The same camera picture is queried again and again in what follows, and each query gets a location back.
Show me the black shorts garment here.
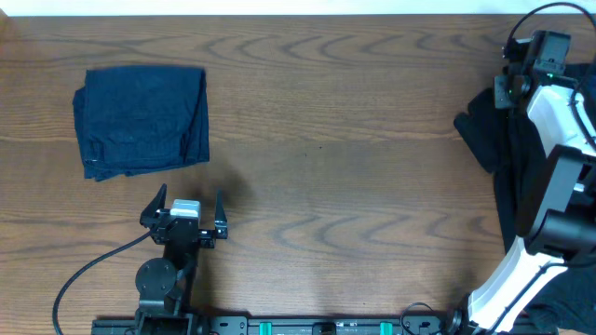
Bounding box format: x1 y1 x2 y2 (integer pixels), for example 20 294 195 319
454 88 545 175

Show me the folded navy blue garment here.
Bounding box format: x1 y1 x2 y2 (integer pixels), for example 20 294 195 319
73 65 210 181

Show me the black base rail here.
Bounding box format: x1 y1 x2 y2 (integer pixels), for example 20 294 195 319
90 315 527 335

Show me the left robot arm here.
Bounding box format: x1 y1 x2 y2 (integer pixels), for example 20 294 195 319
132 185 228 335

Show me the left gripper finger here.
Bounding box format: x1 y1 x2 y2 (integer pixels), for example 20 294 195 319
214 191 228 239
140 183 167 228

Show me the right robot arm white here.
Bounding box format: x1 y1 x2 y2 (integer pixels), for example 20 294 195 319
444 30 595 334

